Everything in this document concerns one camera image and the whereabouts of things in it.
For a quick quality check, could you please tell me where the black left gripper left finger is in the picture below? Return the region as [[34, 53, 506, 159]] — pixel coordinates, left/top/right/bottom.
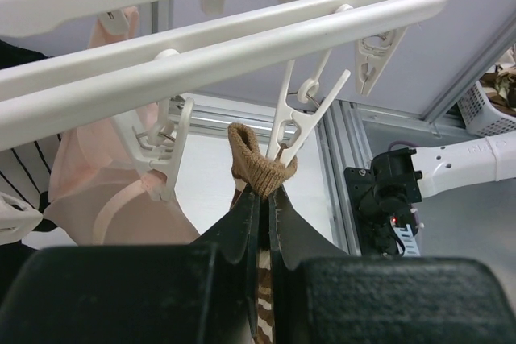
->
[[1, 189, 260, 343]]

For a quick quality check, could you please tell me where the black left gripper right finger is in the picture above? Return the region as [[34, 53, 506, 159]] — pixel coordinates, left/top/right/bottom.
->
[[268, 189, 515, 343]]

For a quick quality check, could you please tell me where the brown white striped sock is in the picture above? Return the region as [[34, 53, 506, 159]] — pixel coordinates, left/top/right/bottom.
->
[[227, 122, 298, 343]]

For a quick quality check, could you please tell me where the pink sheer sock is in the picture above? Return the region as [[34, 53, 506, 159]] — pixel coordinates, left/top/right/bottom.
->
[[42, 6, 202, 247]]

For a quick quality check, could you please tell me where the white plastic clip hanger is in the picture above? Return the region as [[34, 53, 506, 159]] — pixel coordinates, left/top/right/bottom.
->
[[1, 0, 449, 244]]

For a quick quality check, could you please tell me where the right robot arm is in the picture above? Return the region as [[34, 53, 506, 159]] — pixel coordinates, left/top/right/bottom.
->
[[357, 131, 515, 257]]

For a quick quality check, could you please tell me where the white plastic basket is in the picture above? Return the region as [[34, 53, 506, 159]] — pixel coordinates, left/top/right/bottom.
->
[[457, 45, 515, 137]]

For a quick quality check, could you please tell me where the black hanging sock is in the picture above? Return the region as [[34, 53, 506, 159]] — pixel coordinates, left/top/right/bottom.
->
[[1, 41, 57, 305]]

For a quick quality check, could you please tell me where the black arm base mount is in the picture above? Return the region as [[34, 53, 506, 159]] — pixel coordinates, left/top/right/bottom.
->
[[343, 167, 390, 256]]

